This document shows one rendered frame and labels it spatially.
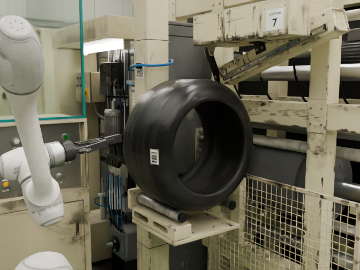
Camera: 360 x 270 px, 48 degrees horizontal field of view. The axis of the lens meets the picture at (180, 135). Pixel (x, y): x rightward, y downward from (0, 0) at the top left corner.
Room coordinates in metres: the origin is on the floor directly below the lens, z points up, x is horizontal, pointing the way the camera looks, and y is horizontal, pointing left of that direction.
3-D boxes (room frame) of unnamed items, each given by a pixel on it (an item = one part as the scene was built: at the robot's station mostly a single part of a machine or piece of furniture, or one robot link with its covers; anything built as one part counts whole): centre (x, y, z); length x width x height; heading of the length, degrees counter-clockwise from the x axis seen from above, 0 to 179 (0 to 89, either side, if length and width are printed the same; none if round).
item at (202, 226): (1.82, -0.02, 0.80); 0.37 x 0.36 x 0.02; 126
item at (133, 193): (1.96, 0.08, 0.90); 0.40 x 0.03 x 0.10; 126
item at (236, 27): (1.89, -0.34, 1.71); 0.61 x 0.25 x 0.15; 36
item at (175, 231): (1.73, 0.09, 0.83); 0.36 x 0.09 x 0.06; 36
